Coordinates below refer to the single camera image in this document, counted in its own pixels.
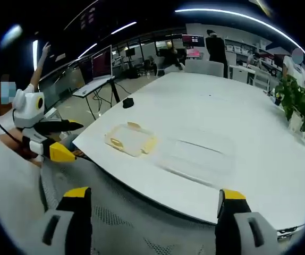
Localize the short ceiling light strip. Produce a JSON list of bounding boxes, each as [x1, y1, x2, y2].
[[111, 21, 138, 35]]

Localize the white mesh office chair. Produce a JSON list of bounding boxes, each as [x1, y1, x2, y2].
[[0, 114, 218, 255]]

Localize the green potted plant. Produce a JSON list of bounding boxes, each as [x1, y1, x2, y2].
[[274, 74, 305, 138]]

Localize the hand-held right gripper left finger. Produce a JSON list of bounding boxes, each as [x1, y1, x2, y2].
[[22, 186, 92, 255]]

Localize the white storage shelf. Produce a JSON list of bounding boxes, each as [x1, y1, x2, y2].
[[224, 36, 285, 70]]

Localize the clear container lid yellow latches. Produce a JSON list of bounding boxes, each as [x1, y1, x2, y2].
[[104, 121, 159, 159]]

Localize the small computer monitor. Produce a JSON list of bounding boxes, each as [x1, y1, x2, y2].
[[78, 57, 94, 85]]

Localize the clear plastic food container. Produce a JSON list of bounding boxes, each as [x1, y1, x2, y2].
[[155, 137, 236, 179]]

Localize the background screen red picture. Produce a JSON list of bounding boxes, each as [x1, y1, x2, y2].
[[181, 33, 205, 49]]

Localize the large computer monitor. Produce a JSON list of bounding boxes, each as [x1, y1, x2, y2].
[[91, 44, 114, 80]]

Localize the long ceiling light strip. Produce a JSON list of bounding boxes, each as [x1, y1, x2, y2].
[[174, 7, 303, 52]]

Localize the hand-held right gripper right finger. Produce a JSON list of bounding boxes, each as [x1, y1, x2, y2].
[[215, 188, 281, 255]]

